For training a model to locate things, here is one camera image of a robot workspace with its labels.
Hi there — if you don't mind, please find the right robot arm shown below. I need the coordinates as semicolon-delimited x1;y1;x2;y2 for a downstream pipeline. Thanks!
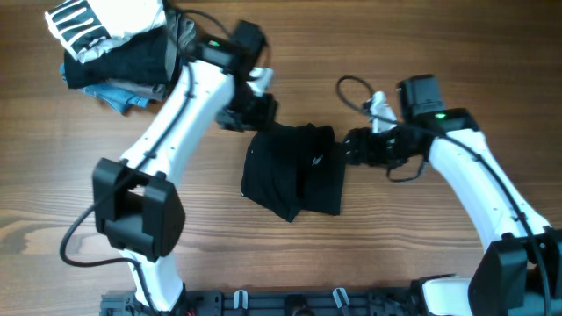
343;109;561;315

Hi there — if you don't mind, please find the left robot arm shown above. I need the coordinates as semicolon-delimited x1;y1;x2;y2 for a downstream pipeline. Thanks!
92;35;277;315

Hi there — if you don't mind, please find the black and white folded garment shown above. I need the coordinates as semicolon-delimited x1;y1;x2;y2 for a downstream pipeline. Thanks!
45;0;167;63

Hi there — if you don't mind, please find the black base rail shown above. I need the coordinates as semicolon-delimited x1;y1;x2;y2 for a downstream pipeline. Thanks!
99;287;422;316

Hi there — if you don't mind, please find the blue denim folded garment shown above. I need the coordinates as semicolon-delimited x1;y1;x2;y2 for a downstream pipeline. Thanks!
59;63;165;115

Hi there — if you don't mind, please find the black t-shirt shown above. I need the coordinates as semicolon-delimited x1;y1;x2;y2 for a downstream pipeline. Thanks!
241;123;345;223

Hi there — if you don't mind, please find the grey folded garment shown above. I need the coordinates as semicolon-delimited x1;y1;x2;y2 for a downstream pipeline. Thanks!
104;8;198;102

